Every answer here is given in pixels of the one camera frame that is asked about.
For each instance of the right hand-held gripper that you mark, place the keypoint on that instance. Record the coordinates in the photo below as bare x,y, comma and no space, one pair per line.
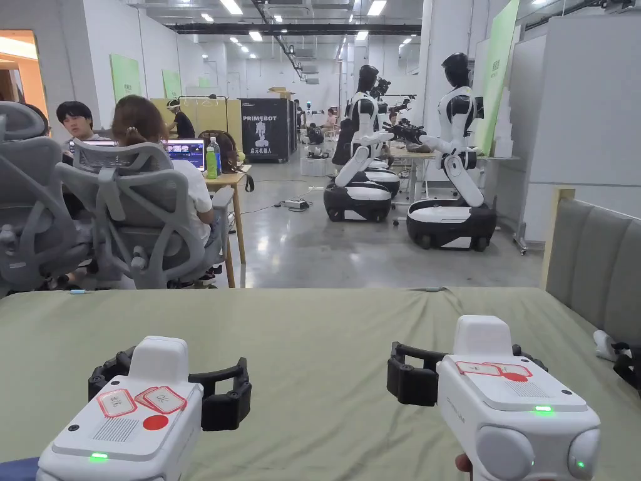
511,416

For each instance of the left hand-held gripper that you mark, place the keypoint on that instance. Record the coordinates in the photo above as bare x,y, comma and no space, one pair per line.
125,436

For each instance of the person's right hand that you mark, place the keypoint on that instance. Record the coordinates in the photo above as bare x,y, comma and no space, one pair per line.
461,463

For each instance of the white hand controller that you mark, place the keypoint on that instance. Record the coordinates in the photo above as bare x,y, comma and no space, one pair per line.
604,344

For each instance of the white and black humanoid robot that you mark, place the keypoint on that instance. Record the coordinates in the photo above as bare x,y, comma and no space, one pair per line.
358,195
450,220
388,178

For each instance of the bed with pale green sheet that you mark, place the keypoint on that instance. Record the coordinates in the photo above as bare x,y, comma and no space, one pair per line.
310,340

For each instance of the grey padded headboard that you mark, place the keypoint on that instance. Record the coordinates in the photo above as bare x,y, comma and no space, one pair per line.
596,260

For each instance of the dark blue garment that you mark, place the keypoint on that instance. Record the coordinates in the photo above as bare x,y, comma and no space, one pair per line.
17,468

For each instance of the white power strip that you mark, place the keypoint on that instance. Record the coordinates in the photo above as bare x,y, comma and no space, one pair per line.
295,203

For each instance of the black cabinet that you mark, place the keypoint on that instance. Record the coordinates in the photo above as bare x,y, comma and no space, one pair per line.
265,130

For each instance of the group of people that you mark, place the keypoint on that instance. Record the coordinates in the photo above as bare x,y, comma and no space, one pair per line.
315,133

